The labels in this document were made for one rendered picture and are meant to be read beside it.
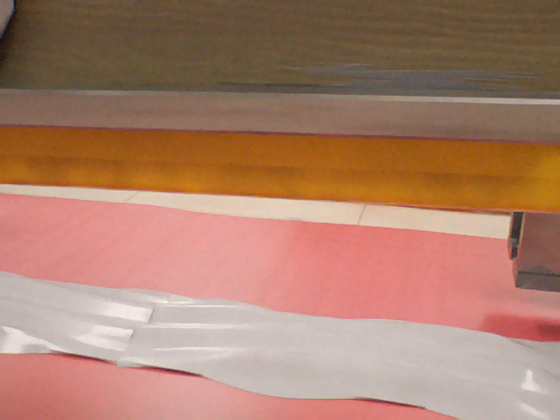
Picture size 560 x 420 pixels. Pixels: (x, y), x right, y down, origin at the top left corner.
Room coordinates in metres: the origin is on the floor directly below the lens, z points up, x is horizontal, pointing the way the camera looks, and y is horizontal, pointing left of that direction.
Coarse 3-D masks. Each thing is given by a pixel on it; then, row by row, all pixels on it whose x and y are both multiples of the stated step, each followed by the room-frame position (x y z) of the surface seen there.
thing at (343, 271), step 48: (240, 240) 0.40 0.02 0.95; (288, 240) 0.41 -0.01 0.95; (336, 240) 0.41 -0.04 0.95; (384, 240) 0.41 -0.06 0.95; (432, 240) 0.41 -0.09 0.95; (480, 240) 0.41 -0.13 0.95; (192, 288) 0.33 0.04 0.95; (240, 288) 0.33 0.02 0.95; (288, 288) 0.33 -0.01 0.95; (336, 288) 0.34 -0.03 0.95; (384, 288) 0.34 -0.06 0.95; (432, 288) 0.34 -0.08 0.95; (480, 288) 0.34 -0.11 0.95; (528, 336) 0.29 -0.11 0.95; (144, 384) 0.24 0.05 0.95; (192, 384) 0.24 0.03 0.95
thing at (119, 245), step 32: (0, 224) 0.42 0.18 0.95; (32, 224) 0.42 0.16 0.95; (64, 224) 0.42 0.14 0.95; (96, 224) 0.43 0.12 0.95; (128, 224) 0.43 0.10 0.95; (160, 224) 0.43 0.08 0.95; (192, 224) 0.43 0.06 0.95; (224, 224) 0.43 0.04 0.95; (0, 256) 0.37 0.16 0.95; (32, 256) 0.37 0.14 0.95; (64, 256) 0.37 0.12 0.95; (96, 256) 0.37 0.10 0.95; (128, 256) 0.37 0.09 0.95; (160, 256) 0.37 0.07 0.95; (192, 256) 0.37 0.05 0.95; (160, 288) 0.33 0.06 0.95; (0, 384) 0.24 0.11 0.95; (32, 384) 0.24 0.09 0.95; (64, 384) 0.24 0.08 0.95; (96, 384) 0.24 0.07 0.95; (0, 416) 0.21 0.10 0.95; (32, 416) 0.22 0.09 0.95; (64, 416) 0.22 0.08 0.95
